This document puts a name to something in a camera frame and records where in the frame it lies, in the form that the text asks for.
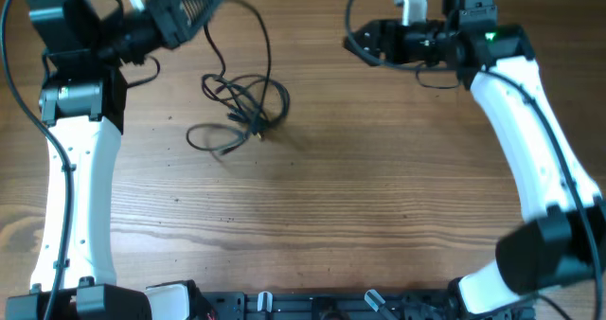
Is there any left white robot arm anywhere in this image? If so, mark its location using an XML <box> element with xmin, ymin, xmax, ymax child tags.
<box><xmin>6</xmin><ymin>0</ymin><xmax>223</xmax><ymax>319</ymax></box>

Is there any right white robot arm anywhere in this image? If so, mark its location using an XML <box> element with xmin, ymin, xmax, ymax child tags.
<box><xmin>344</xmin><ymin>0</ymin><xmax>605</xmax><ymax>319</ymax></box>

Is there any black cable bundle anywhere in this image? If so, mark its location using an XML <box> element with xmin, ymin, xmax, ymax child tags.
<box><xmin>185</xmin><ymin>0</ymin><xmax>292</xmax><ymax>158</ymax></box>

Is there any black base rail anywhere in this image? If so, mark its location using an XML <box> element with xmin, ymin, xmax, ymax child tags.
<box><xmin>195</xmin><ymin>290</ymin><xmax>474</xmax><ymax>320</ymax></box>

